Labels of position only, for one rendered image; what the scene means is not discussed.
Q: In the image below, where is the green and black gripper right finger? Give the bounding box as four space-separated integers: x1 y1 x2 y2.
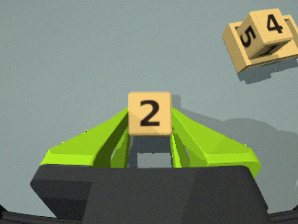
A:
170 107 261 178

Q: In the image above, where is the yellow shallow tray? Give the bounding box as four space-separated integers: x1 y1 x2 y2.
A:
222 15 298 73

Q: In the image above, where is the tan number cube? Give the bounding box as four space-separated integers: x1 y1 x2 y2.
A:
236 8 293 60
128 92 172 137

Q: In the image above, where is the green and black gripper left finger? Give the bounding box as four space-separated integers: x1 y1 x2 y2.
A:
40 107 131 168

